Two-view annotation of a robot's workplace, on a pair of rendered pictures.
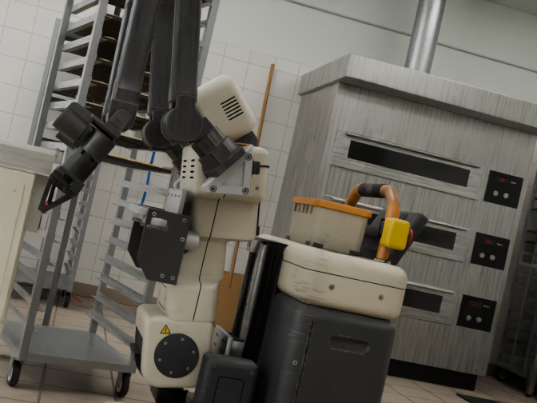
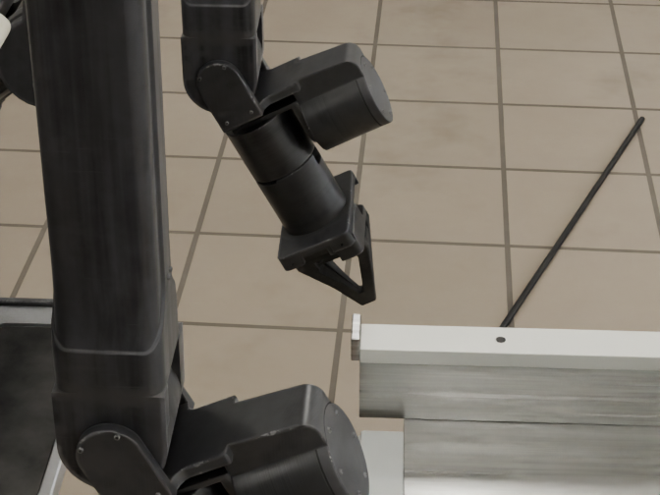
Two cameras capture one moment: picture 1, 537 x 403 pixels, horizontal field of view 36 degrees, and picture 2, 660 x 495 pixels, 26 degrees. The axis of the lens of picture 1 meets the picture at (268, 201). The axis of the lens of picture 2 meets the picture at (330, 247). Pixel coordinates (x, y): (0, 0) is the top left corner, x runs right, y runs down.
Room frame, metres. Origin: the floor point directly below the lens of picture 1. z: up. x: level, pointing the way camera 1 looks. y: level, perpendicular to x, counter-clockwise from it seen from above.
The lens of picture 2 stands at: (2.71, 0.73, 1.47)
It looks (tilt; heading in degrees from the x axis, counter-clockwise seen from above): 33 degrees down; 197
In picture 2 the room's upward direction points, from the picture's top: straight up
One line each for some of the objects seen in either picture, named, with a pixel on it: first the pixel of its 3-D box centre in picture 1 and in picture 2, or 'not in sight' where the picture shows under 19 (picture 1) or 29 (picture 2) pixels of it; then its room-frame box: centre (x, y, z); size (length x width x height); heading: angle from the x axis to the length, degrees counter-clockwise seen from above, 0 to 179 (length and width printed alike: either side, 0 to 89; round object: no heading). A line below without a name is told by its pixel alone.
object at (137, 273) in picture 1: (122, 266); not in sight; (3.67, 0.57, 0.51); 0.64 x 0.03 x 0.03; 28
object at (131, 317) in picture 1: (113, 306); not in sight; (3.67, 0.57, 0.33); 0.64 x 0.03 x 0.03; 28
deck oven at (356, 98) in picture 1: (394, 226); not in sight; (5.99, -0.93, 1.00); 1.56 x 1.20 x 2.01; 103
